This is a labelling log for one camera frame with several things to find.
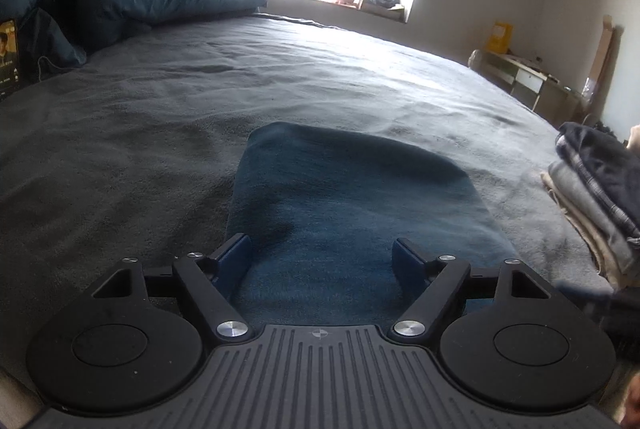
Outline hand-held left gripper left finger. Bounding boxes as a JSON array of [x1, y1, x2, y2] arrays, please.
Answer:
[[91, 233, 252, 343]]

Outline grey fleece bed sheet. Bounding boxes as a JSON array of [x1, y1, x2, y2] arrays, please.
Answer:
[[0, 14, 616, 390]]

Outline small wooden desk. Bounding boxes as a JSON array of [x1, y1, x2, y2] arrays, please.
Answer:
[[480, 50, 586, 126]]

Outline flat cardboard box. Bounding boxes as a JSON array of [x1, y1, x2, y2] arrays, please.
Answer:
[[360, 4, 406, 20]]

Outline black smartphone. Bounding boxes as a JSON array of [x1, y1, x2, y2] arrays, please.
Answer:
[[0, 20, 23, 102]]

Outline stack of folded clothes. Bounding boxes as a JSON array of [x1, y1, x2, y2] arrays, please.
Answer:
[[556, 121, 640, 242]]

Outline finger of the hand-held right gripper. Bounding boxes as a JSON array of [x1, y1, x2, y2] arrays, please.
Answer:
[[555, 280, 618, 313]]

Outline tall cardboard box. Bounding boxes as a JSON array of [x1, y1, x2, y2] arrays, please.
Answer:
[[587, 15, 625, 110]]

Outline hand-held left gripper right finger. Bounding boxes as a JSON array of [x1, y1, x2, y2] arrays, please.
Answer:
[[390, 237, 554, 345]]

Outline cream folded garment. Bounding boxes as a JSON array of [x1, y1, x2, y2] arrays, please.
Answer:
[[540, 171, 626, 292]]

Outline blue denim jeans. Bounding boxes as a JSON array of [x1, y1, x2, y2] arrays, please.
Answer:
[[225, 121, 523, 327]]

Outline yellow box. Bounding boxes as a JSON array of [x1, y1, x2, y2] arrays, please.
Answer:
[[487, 22, 514, 54]]

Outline grey folded garment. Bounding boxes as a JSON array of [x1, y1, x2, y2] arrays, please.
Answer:
[[547, 159, 640, 260]]

